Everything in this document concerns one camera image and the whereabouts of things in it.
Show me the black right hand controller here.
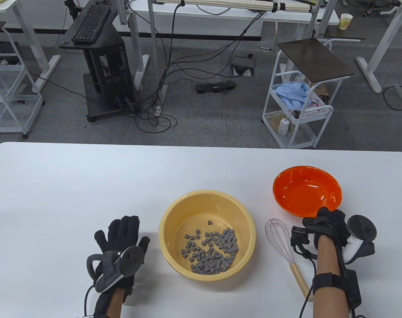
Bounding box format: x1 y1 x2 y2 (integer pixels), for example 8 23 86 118
342 215 376 265

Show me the black keyboard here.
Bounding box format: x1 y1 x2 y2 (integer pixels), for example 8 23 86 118
71 4 111 44

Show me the black computer cart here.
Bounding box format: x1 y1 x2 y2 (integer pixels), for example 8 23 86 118
59 0 137 122

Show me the person's right hand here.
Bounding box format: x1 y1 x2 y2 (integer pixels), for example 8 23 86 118
302 207 351 248

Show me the black forearm strap pack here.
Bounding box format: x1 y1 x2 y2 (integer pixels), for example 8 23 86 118
312 269 362 307

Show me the white wire utility cart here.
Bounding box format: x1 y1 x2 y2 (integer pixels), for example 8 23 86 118
262 50 334 149
0 53 44 139

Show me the black cable loop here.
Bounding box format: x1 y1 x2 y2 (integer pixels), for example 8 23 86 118
383 85 402 111

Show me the white desk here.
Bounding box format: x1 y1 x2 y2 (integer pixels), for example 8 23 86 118
356 0 402 94
116 0 340 116
0 0 61 93

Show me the black power strip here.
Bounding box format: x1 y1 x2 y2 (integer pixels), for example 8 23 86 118
195 80 237 94

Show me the person's left forearm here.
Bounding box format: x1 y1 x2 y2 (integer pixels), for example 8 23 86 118
95 288 125 318

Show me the orange plastic bowl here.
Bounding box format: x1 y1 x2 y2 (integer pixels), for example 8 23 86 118
272 166 342 218

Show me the person's right forearm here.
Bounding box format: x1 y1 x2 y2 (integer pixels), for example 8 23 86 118
312 236 350 318

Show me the blue cloth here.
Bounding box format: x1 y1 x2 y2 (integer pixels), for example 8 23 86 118
274 82 310 110

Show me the pile of grey toy blocks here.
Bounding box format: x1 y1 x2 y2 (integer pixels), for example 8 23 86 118
181 220 239 275

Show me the pink whisk wooden handle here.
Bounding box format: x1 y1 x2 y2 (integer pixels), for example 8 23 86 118
265 218 314 302

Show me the yellow plastic basin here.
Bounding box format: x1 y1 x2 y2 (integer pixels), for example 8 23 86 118
159 190 256 283

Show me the floor socket box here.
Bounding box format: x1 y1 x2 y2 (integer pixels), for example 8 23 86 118
230 56 256 77

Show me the tangle of black cables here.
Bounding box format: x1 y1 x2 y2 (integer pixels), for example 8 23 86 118
32 0 274 133

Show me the black left hand controller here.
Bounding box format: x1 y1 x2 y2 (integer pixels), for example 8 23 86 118
86 246 145 292

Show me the person's left hand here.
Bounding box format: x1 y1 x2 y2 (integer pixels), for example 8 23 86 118
94 215 150 296

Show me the black hand controller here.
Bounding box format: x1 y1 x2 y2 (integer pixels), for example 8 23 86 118
342 215 376 265
86 246 145 292

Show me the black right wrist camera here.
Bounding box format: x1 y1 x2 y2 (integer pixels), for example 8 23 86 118
291 225 319 260

